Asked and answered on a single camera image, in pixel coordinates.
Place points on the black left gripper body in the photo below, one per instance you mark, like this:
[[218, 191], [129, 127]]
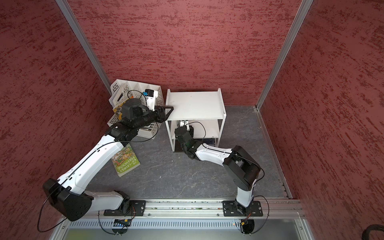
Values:
[[148, 116]]

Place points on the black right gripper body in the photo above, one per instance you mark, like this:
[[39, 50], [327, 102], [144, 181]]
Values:
[[192, 131]]

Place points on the white two-tier bookshelf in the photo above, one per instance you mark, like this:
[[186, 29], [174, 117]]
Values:
[[205, 111]]

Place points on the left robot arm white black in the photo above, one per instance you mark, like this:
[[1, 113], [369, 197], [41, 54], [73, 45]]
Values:
[[68, 193]]

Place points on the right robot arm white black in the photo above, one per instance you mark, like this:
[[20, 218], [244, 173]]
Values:
[[238, 164]]

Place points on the yellow illustrated children's book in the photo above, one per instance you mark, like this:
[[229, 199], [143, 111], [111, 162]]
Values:
[[118, 111]]

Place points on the white plastic file organizer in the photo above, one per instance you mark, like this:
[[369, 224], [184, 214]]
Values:
[[130, 97]]

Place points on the green illustrated book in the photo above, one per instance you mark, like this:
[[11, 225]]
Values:
[[125, 161]]

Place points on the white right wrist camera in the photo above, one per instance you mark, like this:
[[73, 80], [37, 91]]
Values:
[[183, 123]]

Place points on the left aluminium corner post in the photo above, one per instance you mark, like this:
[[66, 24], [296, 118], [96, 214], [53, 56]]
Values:
[[80, 35]]

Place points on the aluminium corner post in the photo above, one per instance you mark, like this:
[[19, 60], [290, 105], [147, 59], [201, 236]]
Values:
[[80, 35], [289, 40]]

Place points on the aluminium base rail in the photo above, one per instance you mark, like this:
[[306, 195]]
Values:
[[213, 209]]

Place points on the right aluminium corner post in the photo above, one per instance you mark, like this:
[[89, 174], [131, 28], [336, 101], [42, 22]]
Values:
[[289, 40]]

